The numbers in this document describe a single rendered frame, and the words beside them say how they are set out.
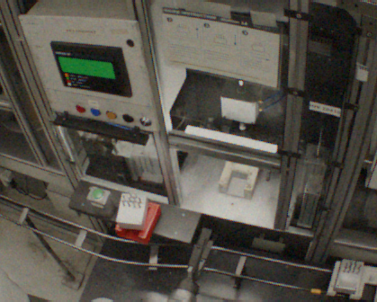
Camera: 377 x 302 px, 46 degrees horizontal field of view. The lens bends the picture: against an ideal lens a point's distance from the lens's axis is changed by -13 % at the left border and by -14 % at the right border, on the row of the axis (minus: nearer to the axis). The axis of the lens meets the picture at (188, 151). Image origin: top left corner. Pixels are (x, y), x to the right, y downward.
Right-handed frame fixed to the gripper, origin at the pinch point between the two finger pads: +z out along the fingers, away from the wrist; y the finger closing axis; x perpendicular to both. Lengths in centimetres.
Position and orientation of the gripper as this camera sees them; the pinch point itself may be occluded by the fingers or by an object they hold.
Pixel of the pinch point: (205, 242)
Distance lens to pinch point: 164.2
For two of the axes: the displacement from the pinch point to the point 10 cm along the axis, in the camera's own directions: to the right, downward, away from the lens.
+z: 3.3, -7.8, 5.4
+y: -0.9, -5.9, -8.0
